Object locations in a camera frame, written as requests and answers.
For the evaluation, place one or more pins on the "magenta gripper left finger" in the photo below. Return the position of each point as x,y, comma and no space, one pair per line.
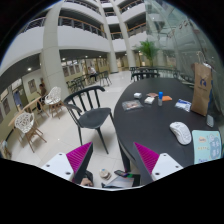
71,166

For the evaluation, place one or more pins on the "black plastic chair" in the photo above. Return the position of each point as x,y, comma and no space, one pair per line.
92,118

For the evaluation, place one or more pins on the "black round table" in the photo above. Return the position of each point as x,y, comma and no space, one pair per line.
150,125

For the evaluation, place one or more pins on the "small grey card device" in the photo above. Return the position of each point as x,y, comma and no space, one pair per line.
210,121

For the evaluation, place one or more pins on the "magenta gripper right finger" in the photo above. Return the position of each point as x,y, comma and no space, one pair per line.
153,166

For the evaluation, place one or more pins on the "white lattice chair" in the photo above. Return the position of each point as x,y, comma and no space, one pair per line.
53,100
25,122

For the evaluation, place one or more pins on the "white lattice chair far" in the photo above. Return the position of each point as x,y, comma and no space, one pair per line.
53,100

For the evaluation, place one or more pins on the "orange sticky note pad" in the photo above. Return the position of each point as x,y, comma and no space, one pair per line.
166,98

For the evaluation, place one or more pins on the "green potted palm plant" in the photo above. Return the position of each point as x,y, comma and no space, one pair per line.
148,49

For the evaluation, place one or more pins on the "white blue wipes packet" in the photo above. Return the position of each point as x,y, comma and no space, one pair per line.
182,104

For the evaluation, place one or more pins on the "small white box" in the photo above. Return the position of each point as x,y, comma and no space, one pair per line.
149,100

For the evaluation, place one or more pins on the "white computer mouse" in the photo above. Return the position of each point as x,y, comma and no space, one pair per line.
181,132

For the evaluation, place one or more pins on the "white lattice chair near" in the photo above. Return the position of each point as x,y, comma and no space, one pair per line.
25,122

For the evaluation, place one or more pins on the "small bottle blue cap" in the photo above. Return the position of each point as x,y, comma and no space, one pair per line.
160,97

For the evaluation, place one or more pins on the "brown paper bag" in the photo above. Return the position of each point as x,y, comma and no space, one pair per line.
202,89

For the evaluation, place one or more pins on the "wooden cafe table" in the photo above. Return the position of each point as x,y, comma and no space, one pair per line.
28,106

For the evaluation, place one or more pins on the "clear plastic snack bag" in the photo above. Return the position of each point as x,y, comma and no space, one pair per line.
130,105

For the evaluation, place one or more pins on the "small white packet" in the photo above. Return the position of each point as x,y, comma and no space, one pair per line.
137,95

